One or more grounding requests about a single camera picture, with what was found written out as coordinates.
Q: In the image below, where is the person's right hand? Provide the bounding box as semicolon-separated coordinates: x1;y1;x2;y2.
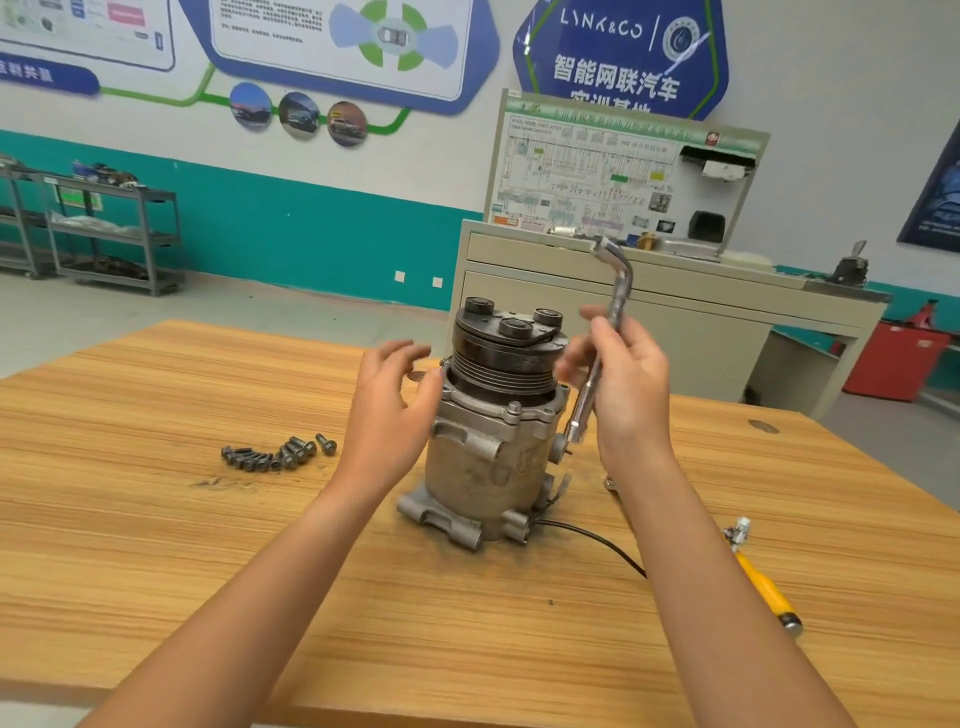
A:
552;307;677;482

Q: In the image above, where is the person's left hand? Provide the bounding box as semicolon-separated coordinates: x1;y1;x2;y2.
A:
327;339;447;509

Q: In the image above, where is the grey metal compressor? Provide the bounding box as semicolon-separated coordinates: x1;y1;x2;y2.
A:
396;295;752;579

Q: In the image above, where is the silver L-shaped socket wrench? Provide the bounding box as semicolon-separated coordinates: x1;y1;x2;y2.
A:
562;240;636;452

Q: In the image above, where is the yellow handled screwdriver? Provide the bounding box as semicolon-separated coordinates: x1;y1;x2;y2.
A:
604;477;806;638

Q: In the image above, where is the person's left forearm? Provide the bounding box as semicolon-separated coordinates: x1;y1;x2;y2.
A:
78;480;384;728

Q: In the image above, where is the person's right forearm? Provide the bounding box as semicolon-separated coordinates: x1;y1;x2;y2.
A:
612;450;857;728

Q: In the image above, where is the beige workbench cabinet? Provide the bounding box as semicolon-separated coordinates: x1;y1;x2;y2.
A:
450;220;891;419

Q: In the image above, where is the white wiring display board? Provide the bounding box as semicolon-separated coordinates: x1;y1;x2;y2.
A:
483;88;773;249

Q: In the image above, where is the small black device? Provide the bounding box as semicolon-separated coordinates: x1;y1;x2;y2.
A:
829;240;873;287

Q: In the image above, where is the red cabinet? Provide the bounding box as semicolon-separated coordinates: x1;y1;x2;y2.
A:
844;319;951;402

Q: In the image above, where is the grey metal shelf cart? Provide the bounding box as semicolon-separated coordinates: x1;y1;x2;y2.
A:
48;162;185;297
0;154;53;281

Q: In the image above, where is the blue rounded infographic panel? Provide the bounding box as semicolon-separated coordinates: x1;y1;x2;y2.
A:
177;0;503;117

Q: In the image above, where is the round photo wall decal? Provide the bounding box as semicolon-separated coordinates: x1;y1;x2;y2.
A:
277;90;323;140
228;81;276;132
325;100;371;149

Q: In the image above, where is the blue hexagon wall sign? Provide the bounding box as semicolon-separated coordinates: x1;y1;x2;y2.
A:
513;0;732;120

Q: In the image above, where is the dark wall poster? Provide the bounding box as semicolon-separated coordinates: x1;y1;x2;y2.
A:
897;120;960;252

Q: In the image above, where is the white infographic wall panel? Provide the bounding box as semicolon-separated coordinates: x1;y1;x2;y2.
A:
0;0;177;72

